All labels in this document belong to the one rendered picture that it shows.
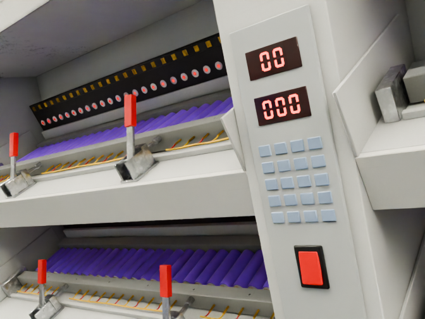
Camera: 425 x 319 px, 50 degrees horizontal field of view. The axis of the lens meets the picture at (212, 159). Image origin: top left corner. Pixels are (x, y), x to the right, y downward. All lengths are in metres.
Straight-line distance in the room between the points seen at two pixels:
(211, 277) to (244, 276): 0.05
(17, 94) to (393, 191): 0.76
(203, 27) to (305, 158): 0.35
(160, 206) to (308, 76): 0.22
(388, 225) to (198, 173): 0.17
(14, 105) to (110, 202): 0.47
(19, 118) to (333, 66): 0.72
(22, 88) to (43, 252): 0.32
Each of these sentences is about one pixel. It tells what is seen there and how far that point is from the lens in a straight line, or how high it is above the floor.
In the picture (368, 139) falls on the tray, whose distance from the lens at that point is 0.35.
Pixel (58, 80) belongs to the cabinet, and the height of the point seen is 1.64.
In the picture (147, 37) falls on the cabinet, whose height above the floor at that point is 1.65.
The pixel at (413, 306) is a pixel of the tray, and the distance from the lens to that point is 0.42.
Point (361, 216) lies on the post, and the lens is 0.34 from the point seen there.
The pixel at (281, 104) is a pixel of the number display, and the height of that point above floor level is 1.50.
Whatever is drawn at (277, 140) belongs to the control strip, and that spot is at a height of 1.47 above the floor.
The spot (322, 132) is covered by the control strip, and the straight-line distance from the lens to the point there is 0.33.
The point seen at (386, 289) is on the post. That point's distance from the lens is 0.37.
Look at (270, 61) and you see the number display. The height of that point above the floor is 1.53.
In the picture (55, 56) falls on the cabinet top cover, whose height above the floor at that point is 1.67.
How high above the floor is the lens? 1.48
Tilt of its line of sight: 3 degrees down
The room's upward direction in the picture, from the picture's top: 11 degrees counter-clockwise
